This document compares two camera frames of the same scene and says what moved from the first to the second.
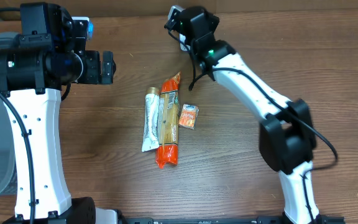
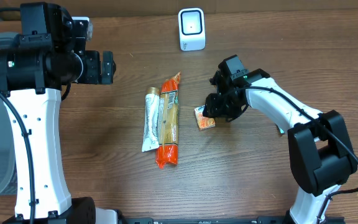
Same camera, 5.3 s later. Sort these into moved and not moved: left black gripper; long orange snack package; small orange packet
Moved: small orange packet
Not moved: long orange snack package; left black gripper
